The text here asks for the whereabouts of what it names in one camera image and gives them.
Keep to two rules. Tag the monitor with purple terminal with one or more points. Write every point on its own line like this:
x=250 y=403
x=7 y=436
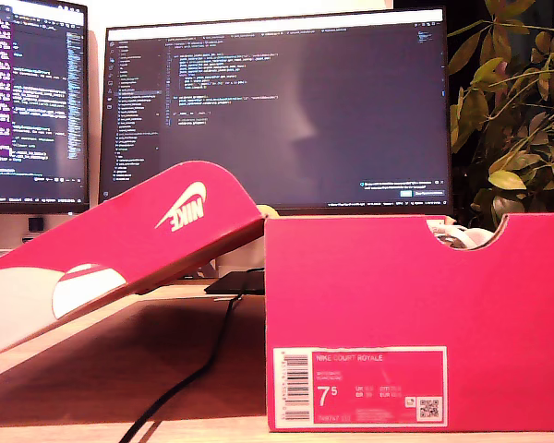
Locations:
x=41 y=101

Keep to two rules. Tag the wide monitor with code editor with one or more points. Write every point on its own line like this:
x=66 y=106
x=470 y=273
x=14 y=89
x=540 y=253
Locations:
x=304 y=115

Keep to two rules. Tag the small blue square tag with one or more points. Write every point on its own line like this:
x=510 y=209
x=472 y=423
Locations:
x=35 y=224

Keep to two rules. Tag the black monitor stand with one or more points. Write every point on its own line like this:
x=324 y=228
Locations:
x=240 y=282

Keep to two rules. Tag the red Nike shoebox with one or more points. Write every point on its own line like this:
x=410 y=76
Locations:
x=397 y=300

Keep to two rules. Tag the green leafy houseplant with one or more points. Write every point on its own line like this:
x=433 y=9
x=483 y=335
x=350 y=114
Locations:
x=512 y=138

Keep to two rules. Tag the white shoe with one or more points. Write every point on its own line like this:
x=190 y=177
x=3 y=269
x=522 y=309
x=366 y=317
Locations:
x=471 y=237

